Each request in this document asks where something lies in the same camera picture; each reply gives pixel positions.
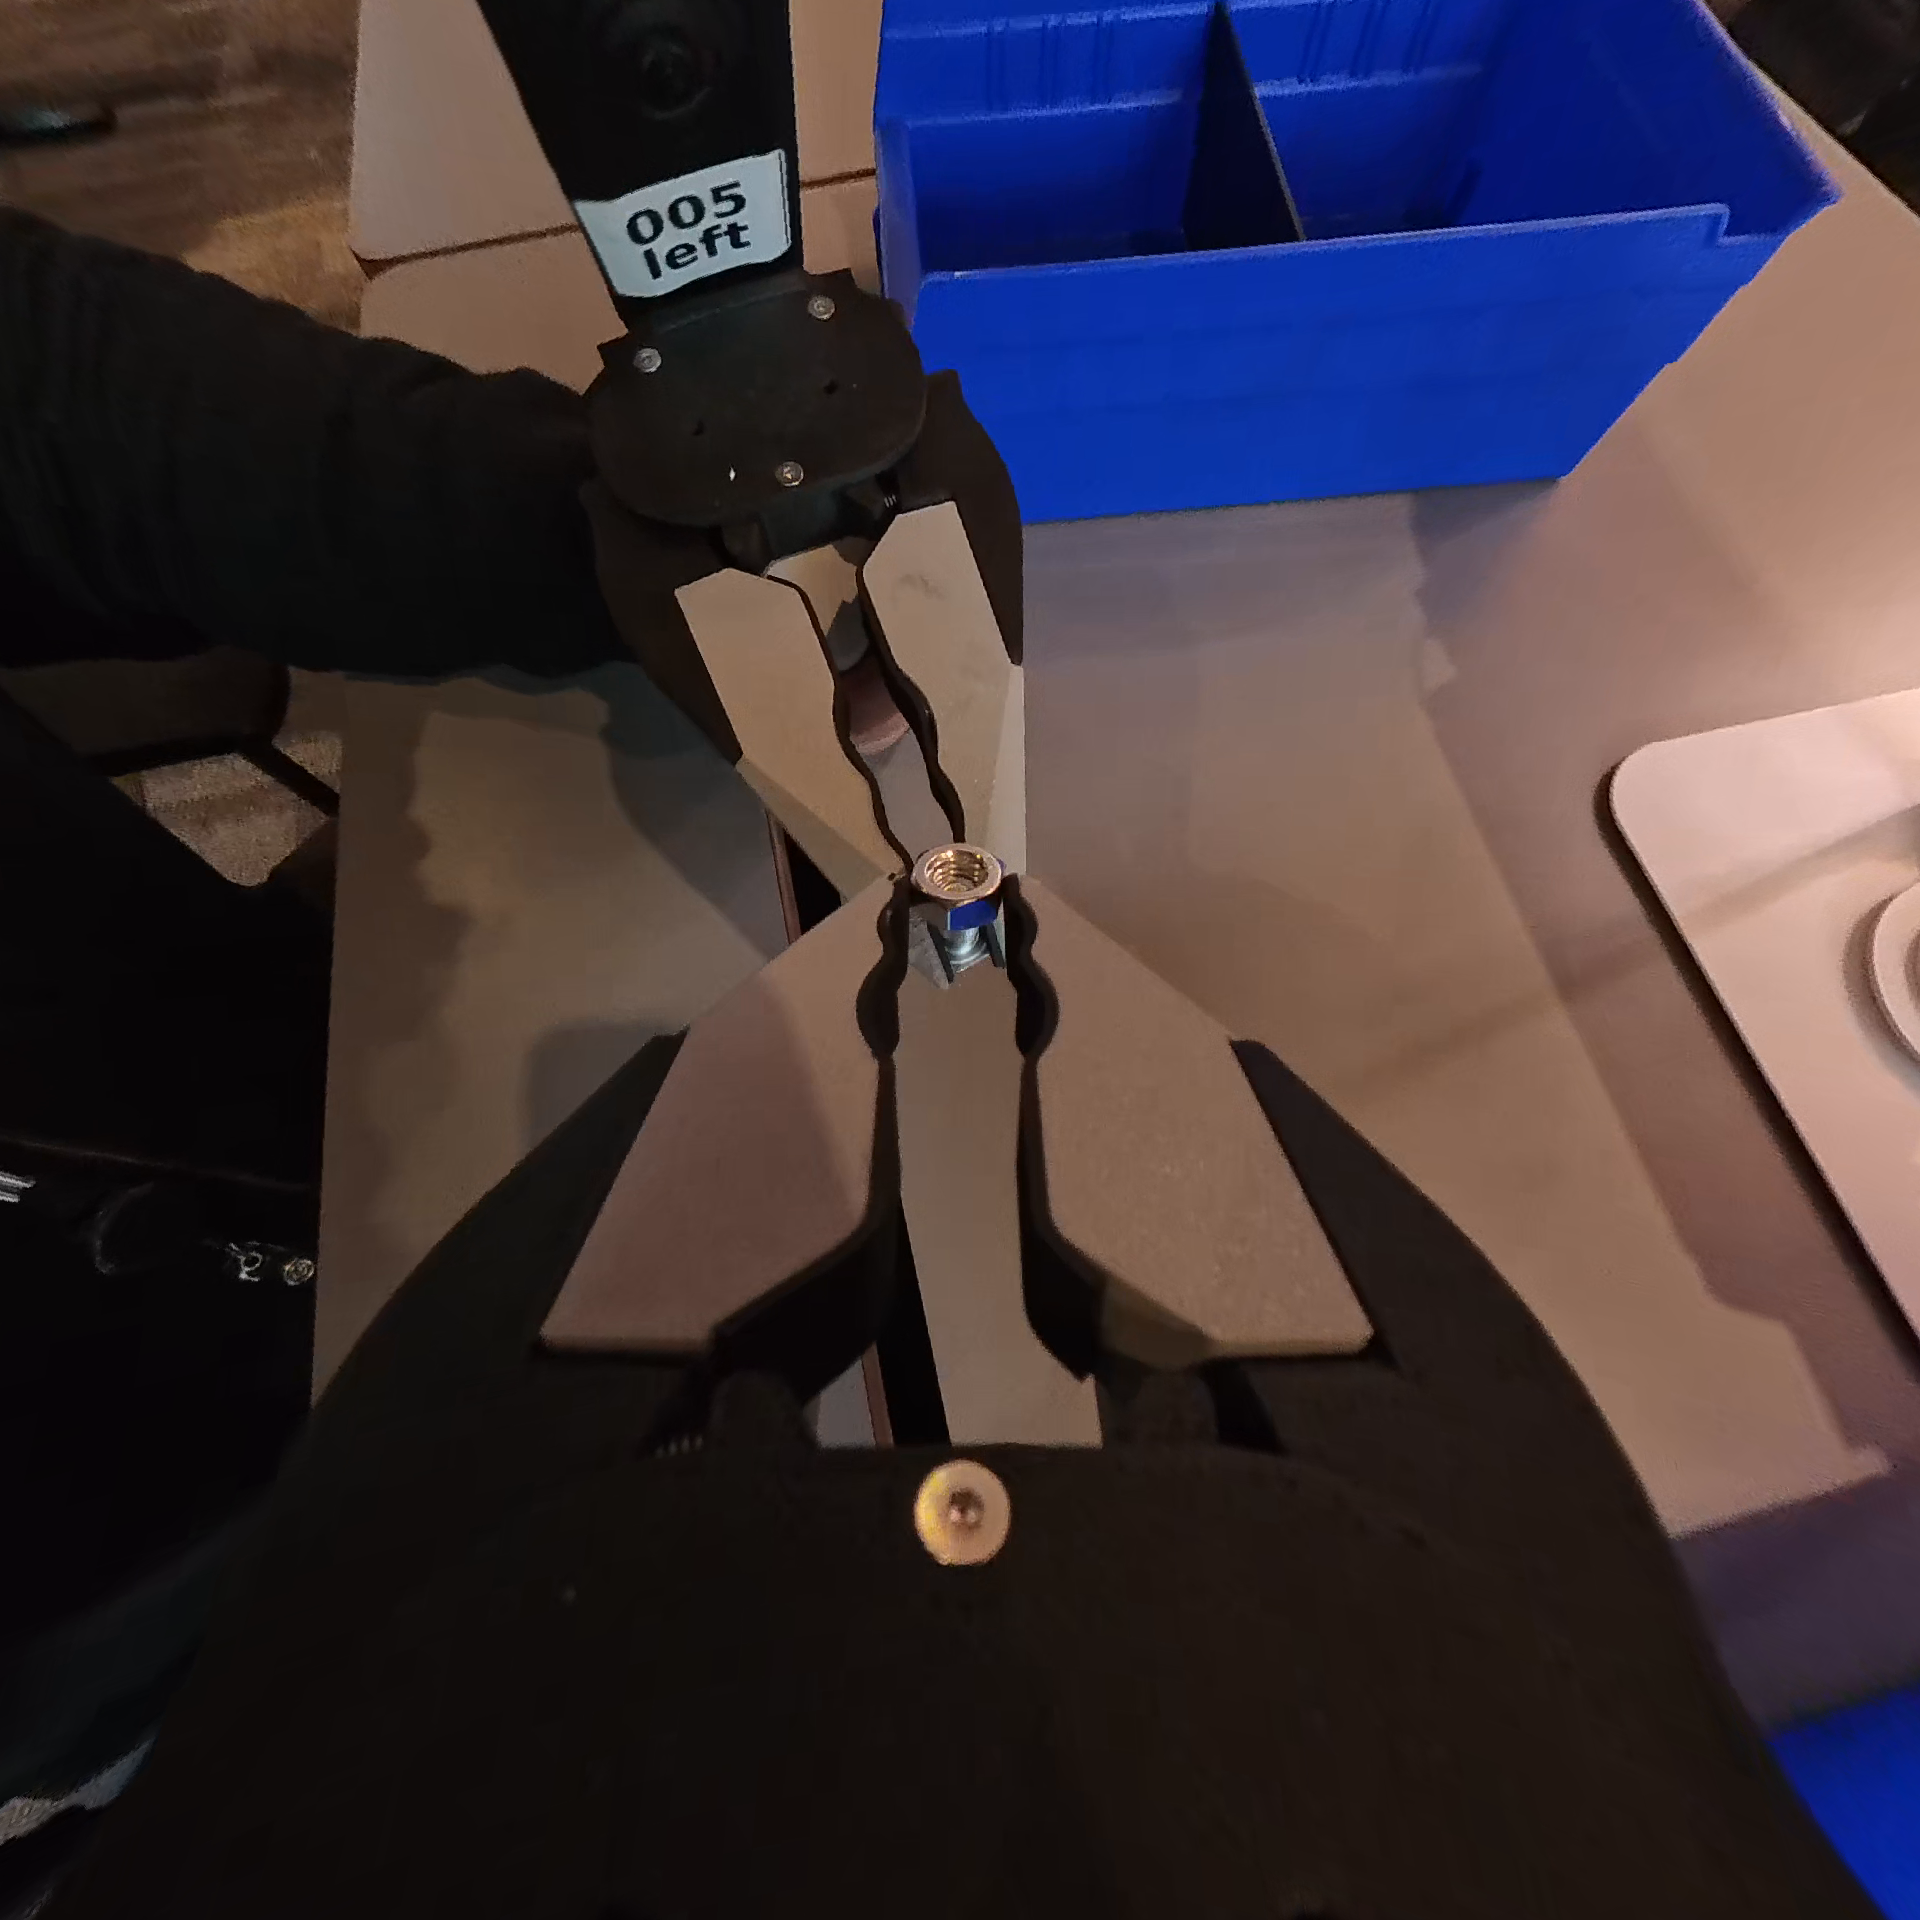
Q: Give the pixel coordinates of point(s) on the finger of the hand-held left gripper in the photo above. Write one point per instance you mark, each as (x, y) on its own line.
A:
(764, 676)
(960, 660)

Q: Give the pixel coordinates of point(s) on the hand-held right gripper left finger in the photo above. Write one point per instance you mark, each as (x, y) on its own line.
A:
(721, 1167)

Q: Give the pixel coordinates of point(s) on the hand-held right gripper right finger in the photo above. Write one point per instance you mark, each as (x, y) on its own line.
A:
(1182, 1183)

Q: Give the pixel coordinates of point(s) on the silver hex nut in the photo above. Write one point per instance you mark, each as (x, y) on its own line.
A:
(956, 887)

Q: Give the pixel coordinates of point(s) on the silver threaded bolt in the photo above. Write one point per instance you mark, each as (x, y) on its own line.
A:
(970, 957)

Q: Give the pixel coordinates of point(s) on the person's left forearm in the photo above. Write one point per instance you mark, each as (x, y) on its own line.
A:
(296, 483)

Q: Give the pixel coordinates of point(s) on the person's left hand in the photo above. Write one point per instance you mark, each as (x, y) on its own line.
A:
(874, 697)

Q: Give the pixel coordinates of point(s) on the blue plastic bin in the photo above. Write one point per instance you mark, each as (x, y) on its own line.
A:
(1350, 374)
(1852, 1811)

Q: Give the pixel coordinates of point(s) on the white tray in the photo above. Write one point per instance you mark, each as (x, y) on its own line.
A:
(1757, 901)

